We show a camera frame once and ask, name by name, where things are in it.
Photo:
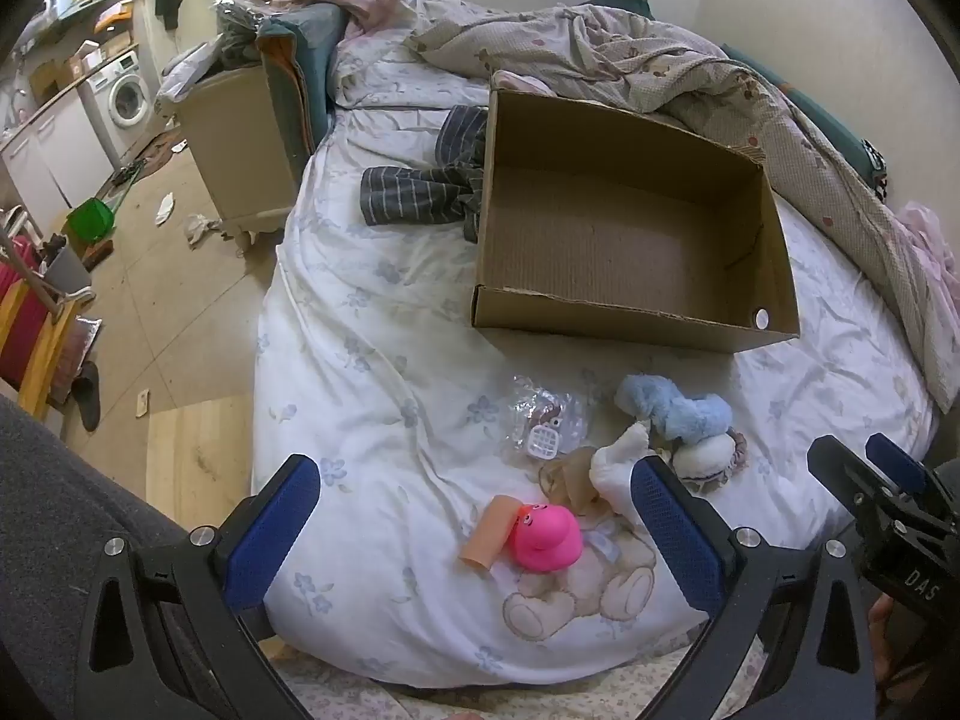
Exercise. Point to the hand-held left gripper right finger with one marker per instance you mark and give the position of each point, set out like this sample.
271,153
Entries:
675,540

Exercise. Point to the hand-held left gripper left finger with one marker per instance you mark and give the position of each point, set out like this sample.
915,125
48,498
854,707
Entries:
274,532

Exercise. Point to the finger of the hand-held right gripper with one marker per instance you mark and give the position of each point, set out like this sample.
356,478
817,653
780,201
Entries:
832,461
892,457

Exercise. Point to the white round plush pad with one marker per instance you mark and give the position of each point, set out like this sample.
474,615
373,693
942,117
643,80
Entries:
701,454

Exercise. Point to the mauve lace-trimmed scrunchie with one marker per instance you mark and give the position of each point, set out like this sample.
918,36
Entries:
739,454

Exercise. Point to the light blue plush toy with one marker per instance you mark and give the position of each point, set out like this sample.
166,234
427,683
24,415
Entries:
690,416

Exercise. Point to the pink rubber duck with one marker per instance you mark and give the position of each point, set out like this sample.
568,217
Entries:
544,540

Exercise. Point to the clear plastic bag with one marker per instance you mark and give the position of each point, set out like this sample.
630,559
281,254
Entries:
540,412

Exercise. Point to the brown cardboard box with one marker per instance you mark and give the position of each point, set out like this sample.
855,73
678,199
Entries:
600,240

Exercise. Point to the person's right hand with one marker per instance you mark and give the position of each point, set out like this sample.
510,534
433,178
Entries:
879,637

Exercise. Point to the white floral duvet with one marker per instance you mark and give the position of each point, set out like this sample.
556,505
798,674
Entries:
375,390

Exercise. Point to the pink garment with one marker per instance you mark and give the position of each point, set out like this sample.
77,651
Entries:
930,240

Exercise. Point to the black slipper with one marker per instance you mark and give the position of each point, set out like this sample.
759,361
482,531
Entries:
88,397

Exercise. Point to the yellow wooden rack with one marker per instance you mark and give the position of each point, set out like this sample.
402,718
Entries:
45,345

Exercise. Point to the white rag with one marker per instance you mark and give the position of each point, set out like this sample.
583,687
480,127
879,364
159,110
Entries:
201,229
165,210

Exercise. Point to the teal pillow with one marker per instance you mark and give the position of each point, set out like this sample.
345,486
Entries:
825,127
300,75

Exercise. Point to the red suitcase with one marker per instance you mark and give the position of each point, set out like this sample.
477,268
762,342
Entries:
19,315

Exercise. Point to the grey bin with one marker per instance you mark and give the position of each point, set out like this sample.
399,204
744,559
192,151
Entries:
67,266

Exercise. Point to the grey striped garment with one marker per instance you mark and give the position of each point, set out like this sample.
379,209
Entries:
405,195

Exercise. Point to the green dustpan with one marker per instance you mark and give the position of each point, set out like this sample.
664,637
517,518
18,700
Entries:
91,219

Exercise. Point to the beige bedside cabinet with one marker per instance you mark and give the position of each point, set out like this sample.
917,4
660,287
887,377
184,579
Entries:
232,150

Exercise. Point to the white kitchen cabinet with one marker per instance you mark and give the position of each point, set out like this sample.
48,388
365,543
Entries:
45,150

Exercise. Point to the white washing machine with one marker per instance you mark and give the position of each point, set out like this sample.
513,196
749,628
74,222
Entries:
127,94

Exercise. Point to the beige patterned quilt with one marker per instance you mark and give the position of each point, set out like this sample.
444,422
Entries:
600,37

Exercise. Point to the dark grey clothes pile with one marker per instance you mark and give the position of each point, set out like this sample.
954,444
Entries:
240,30

